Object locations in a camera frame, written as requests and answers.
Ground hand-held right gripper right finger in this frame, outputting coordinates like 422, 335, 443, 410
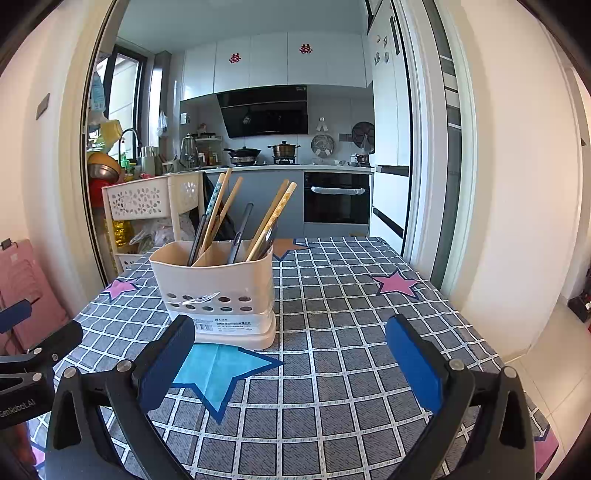
385, 314, 536, 480

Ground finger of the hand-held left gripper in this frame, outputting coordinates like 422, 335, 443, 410
0, 299, 32, 334
25, 319, 85, 370

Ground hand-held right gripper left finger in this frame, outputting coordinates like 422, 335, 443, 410
46, 315, 197, 480

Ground white plastic utensil holder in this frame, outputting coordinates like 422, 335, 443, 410
148, 239, 278, 350

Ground black handled grey spoon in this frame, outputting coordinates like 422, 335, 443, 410
227, 202, 254, 265
187, 213, 208, 267

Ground blue patterned wooden chopstick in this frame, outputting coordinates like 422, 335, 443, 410
199, 172, 228, 259

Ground black handled utensil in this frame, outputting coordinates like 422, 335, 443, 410
256, 224, 279, 260

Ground large pink plastic stool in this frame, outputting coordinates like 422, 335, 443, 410
0, 237, 70, 356

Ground checked tablecloth with stars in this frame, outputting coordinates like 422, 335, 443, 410
34, 236, 559, 480

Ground gold foil bag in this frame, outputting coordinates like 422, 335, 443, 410
112, 220, 134, 250

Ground plastic bag in trolley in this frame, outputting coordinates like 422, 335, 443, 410
131, 217, 197, 252

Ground white plastic trolley rack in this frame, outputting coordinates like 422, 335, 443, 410
102, 172, 206, 278

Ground steel bowl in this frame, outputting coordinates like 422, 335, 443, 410
89, 164, 122, 182

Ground black built-in oven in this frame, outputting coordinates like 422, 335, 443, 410
303, 171, 372, 225

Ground orange bowl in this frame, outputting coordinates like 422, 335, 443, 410
88, 152, 122, 174

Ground grey kitchen counter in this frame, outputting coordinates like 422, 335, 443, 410
203, 165, 375, 238

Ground yellow cloth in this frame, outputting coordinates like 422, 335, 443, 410
99, 119, 122, 147

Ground glass kettle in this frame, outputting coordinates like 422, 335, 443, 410
179, 134, 200, 169

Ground kitchen faucet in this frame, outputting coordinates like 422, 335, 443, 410
119, 128, 141, 164

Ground gas stove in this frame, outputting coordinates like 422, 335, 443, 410
228, 157, 298, 166

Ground sliding glass door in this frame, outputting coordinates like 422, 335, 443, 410
406, 0, 467, 287

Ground dark round pan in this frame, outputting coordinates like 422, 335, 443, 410
351, 121, 376, 148

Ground kitchen window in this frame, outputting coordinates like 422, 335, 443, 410
104, 46, 148, 158

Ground white refrigerator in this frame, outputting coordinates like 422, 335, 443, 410
367, 0, 414, 254

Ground black range hood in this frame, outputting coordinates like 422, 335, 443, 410
216, 85, 309, 139

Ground group of fridge magnets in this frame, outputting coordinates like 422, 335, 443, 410
373, 34, 391, 68

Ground white upper cabinets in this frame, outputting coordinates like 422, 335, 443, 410
180, 31, 374, 102

